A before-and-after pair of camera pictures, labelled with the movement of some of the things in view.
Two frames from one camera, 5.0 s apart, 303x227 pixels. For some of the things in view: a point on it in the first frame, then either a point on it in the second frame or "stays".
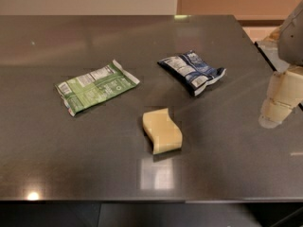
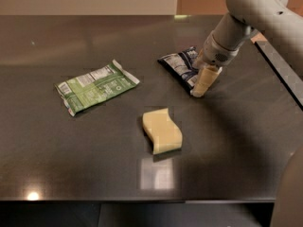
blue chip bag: (190, 71) stays
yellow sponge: (164, 133) stays
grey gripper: (293, 42) to (217, 55)
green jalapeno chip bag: (86, 90) stays
